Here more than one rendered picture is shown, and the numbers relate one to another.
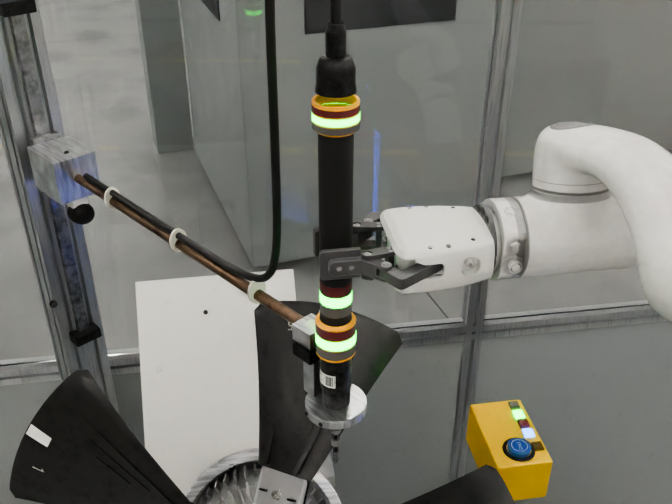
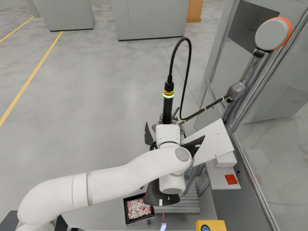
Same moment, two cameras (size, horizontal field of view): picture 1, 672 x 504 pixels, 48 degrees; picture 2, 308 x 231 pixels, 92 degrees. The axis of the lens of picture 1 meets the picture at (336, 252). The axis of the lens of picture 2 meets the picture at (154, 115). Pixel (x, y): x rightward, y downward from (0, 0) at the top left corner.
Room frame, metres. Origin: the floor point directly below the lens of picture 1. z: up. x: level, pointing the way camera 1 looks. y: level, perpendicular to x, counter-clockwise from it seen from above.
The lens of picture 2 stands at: (0.66, -0.47, 2.16)
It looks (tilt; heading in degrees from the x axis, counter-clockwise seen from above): 47 degrees down; 98
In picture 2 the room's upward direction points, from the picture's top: straight up
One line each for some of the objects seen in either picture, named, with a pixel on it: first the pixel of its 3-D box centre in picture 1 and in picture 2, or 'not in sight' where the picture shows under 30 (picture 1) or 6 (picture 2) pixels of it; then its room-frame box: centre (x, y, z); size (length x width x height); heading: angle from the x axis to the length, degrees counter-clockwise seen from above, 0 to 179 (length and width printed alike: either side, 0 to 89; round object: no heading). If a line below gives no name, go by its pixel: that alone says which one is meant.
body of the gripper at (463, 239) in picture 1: (440, 243); (167, 137); (0.67, -0.11, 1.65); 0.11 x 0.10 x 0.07; 99
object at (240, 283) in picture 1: (176, 241); (204, 109); (0.87, 0.21, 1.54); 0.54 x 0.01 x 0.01; 44
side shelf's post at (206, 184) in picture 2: not in sight; (206, 184); (1.17, 0.20, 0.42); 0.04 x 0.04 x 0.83; 9
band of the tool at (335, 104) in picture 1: (335, 115); (168, 93); (0.65, 0.00, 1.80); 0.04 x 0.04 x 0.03
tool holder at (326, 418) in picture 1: (329, 371); not in sight; (0.65, 0.01, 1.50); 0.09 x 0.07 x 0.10; 44
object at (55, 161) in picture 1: (62, 168); (236, 90); (1.10, 0.43, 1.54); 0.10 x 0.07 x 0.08; 44
